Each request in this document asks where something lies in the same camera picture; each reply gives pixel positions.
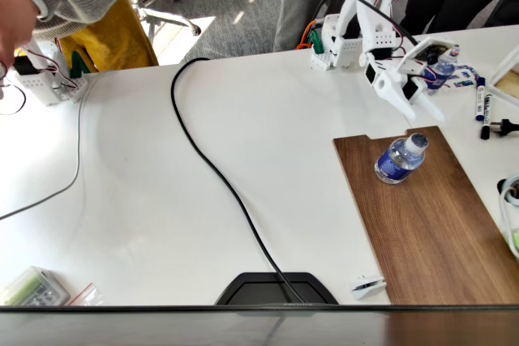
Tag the black furniture piece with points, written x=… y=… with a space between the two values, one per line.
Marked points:
x=509 y=14

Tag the blue label water bottle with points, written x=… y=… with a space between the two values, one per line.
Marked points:
x=395 y=165
x=444 y=70

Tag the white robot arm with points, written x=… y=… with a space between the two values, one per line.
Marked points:
x=373 y=18

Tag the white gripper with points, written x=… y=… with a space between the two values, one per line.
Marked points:
x=392 y=89

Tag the clear zip bag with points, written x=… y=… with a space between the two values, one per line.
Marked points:
x=89 y=297

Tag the blue whiteboard marker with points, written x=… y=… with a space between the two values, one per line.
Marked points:
x=481 y=99

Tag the black whiteboard marker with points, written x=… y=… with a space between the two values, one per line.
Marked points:
x=487 y=117

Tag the light green object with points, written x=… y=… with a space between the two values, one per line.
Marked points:
x=515 y=240

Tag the person's bare hand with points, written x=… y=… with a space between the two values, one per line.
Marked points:
x=16 y=18

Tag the blue patterned sticker sheet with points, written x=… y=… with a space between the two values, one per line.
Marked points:
x=466 y=74

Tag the black power plug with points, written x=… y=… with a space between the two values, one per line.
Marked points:
x=507 y=127

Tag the white leader arm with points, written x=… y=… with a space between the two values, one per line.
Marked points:
x=38 y=82

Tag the small white clip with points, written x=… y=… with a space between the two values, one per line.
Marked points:
x=365 y=286

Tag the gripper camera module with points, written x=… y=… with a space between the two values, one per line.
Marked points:
x=430 y=52

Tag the white wooden frame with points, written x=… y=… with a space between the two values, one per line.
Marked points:
x=504 y=66

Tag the green clamp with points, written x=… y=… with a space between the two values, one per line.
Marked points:
x=316 y=42
x=79 y=66

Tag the brown wooden board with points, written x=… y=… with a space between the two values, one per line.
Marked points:
x=421 y=232

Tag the black monitor stand base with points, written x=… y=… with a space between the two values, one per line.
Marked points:
x=259 y=291

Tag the clear box of green batteries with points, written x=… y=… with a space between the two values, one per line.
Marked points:
x=32 y=289

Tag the black monitor edge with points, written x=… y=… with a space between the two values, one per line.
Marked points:
x=162 y=327

